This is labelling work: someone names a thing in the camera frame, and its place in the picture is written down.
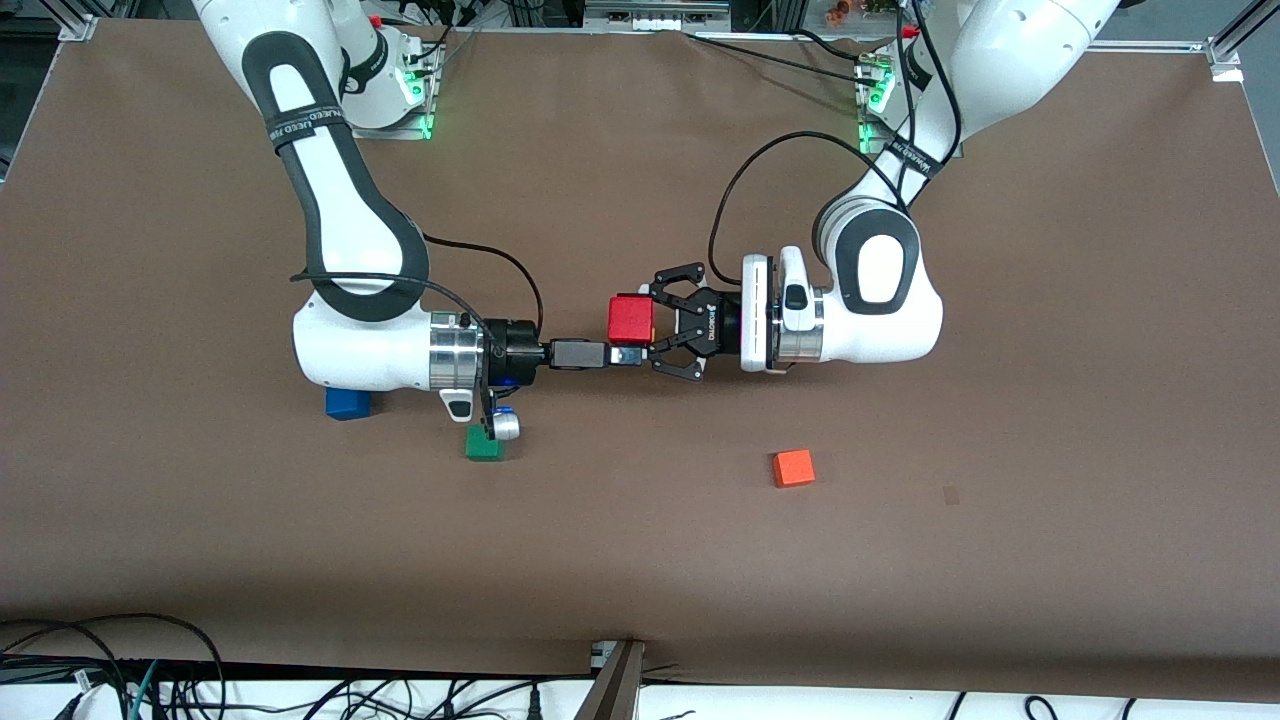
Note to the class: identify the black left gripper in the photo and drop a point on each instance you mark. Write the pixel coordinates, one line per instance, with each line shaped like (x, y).
(718, 328)

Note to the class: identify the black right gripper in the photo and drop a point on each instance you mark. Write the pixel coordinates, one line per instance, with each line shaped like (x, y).
(516, 351)

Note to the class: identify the red wooden cube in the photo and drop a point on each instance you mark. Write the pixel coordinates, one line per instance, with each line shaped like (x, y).
(630, 320)

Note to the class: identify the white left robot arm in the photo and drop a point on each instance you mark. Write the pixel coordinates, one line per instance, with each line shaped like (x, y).
(880, 330)

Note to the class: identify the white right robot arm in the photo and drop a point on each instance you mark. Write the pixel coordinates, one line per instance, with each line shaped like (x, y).
(360, 350)

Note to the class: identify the green wooden cube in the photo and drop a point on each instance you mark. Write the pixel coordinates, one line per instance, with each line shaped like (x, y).
(482, 450)

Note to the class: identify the orange wooden cube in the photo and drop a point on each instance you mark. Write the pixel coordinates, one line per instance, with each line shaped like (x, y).
(793, 468)

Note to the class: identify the brown paper table cover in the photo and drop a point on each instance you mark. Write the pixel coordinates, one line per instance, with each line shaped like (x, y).
(640, 560)

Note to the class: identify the blue wooden cube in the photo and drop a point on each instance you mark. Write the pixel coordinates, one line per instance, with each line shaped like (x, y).
(348, 405)

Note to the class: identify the white power strip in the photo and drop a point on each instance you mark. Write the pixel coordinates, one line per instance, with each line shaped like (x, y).
(655, 15)

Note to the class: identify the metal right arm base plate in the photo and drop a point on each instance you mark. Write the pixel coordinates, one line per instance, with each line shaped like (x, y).
(410, 133)

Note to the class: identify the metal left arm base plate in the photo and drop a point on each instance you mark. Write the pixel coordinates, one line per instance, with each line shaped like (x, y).
(958, 152)

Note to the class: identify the aluminium profile post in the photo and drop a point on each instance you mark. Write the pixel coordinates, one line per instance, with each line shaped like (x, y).
(612, 685)

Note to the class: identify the metal corner bracket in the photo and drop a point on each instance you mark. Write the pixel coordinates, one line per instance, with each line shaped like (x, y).
(1225, 62)
(78, 30)

